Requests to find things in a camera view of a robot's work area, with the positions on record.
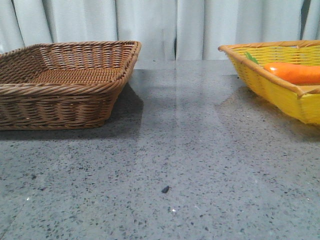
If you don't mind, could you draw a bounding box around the brown wicker basket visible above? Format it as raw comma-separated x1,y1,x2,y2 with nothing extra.
0,40,142,131

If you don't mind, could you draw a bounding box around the small black debris piece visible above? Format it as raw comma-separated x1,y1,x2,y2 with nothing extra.
161,185,170,193

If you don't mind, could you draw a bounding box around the yellow wicker basket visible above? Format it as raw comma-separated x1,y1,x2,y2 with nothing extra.
218,40,320,125

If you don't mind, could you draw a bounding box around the orange toy carrot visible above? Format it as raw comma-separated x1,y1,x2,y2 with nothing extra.
240,52,320,85

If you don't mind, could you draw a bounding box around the white curtain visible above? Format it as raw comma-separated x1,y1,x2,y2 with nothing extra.
0,0,320,61

